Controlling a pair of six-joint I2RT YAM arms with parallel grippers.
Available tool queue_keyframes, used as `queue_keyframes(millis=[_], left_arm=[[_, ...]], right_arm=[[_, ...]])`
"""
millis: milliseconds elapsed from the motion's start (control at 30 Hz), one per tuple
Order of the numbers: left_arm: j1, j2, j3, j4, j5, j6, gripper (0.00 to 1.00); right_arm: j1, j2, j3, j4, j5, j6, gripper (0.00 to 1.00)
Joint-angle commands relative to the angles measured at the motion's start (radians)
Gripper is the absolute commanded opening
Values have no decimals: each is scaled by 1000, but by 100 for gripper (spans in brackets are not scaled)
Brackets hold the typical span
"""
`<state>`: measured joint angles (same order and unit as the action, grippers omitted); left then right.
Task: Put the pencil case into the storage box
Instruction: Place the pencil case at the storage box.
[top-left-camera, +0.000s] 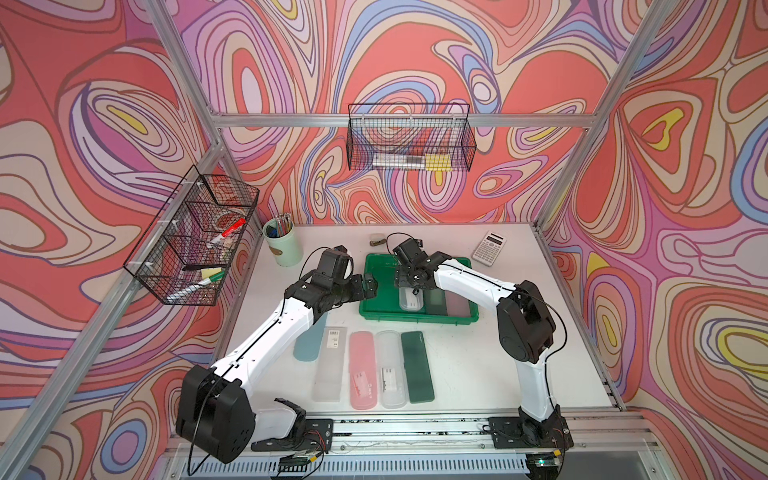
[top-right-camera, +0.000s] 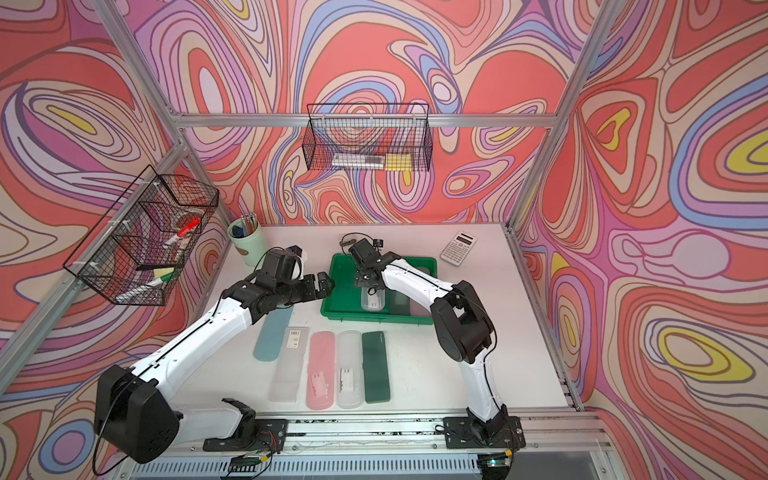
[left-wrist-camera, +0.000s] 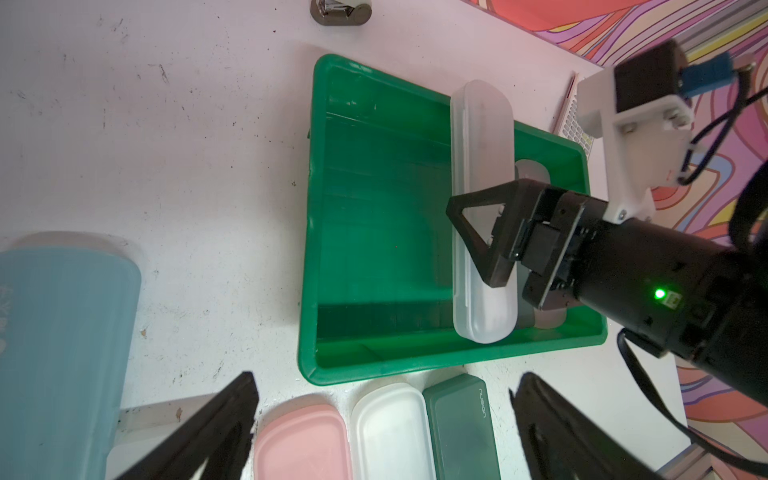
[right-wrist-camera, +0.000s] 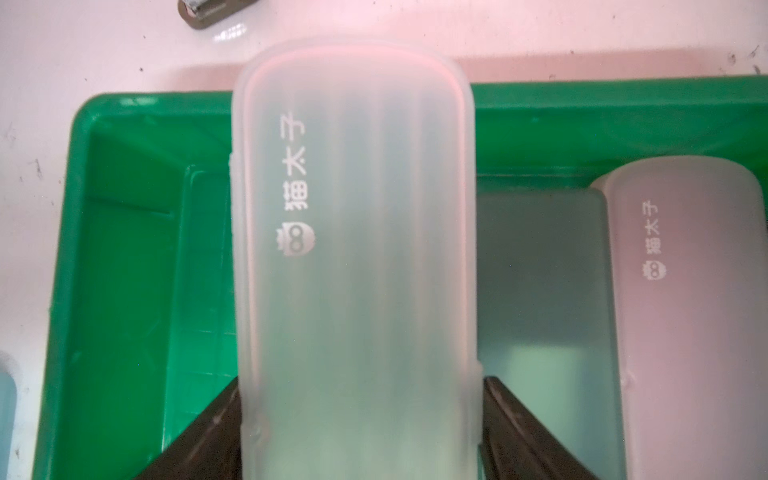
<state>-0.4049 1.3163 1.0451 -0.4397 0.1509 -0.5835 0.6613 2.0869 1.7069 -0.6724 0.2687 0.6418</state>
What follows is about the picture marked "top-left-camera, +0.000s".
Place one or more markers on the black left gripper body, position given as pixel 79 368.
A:
pixel 347 290

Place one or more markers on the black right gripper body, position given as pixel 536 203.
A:
pixel 405 278

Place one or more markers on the green plastic storage tray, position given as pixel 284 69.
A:
pixel 385 306

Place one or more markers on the frosted white pencil case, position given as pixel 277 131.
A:
pixel 411 299

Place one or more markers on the grey-pink translucent pencil case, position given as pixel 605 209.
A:
pixel 456 305

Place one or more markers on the dark green translucent pencil case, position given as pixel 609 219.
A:
pixel 435 302

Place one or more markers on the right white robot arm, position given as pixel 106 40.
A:
pixel 525 329

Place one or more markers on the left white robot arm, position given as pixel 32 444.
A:
pixel 216 413

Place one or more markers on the teal pencil case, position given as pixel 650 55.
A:
pixel 307 346

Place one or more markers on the pink pencil case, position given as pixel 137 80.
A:
pixel 362 371

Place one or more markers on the clear frosted pencil case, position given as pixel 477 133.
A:
pixel 330 366

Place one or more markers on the white translucent pencil case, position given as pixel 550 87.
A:
pixel 390 370

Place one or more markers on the yellow box in basket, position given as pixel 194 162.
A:
pixel 438 162

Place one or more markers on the clear box in basket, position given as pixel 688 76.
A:
pixel 398 161

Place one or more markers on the green pen cup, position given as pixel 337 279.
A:
pixel 282 240

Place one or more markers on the white scientific calculator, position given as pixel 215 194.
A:
pixel 489 248

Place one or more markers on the red marker in basket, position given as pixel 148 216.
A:
pixel 234 228

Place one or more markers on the green white marker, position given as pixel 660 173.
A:
pixel 204 283

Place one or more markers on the back wire basket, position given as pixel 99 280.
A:
pixel 411 129

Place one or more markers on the wire basket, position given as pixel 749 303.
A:
pixel 175 252
pixel 411 129

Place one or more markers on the left wire basket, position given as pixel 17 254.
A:
pixel 175 252

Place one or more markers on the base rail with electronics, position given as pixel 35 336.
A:
pixel 594 445

